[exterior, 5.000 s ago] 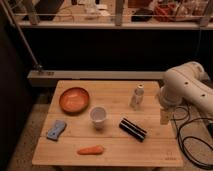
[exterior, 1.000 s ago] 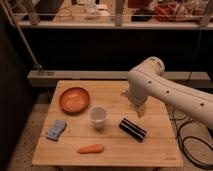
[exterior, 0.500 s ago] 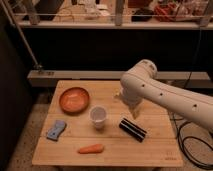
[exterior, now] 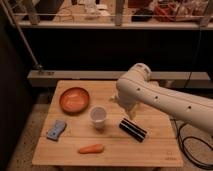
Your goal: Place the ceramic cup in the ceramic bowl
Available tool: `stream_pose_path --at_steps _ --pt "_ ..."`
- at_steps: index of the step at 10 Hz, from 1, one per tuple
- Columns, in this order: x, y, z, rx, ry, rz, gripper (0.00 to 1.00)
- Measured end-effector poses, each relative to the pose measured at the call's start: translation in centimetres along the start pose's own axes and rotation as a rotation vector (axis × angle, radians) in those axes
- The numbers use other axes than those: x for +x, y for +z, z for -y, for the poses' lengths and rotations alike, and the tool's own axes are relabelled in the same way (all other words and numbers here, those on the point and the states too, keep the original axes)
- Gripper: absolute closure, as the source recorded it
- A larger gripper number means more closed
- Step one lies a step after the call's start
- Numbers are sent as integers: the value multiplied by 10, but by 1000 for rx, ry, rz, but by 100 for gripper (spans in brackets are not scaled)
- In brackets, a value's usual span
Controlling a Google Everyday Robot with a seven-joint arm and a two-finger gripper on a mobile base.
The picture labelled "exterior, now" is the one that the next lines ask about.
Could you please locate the wooden table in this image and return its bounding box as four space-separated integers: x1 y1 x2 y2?
32 80 183 167

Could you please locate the grey metal rail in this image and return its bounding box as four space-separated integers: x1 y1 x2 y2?
27 70 213 89

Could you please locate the orange ceramic bowl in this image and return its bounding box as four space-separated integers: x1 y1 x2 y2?
59 87 90 114

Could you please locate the orange carrot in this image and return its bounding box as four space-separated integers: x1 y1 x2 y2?
78 144 104 154

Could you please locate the grey metal pole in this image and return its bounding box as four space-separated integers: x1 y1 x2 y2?
2 0 43 73

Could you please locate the blue sponge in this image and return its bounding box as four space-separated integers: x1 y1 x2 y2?
46 120 67 141

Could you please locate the black rectangular box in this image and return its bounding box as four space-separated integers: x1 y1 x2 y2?
119 118 147 142

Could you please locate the black cable on floor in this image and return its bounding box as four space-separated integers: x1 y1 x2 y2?
173 120 213 171

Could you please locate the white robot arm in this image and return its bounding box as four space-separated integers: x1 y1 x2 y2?
116 63 213 135

